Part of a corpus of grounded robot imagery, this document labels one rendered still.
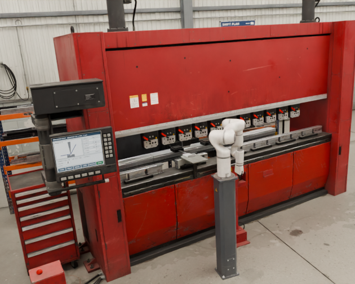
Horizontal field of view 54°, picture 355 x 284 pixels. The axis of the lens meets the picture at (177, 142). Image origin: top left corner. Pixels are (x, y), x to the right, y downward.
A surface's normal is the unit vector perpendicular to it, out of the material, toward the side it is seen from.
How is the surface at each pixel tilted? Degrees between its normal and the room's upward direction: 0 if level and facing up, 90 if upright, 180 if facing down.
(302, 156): 90
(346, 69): 90
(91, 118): 90
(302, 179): 90
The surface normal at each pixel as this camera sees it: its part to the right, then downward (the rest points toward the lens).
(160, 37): 0.48, 0.21
